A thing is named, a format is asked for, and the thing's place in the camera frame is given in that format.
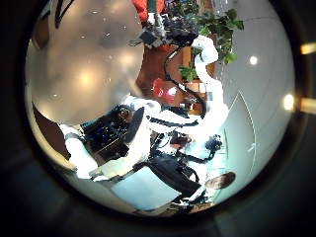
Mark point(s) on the pale blue board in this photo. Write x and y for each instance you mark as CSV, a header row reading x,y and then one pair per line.
x,y
144,191

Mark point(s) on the wooden planter box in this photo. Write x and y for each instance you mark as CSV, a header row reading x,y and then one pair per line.
x,y
193,87

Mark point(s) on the green leafy plant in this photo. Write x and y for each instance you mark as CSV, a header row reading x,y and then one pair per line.
x,y
220,29

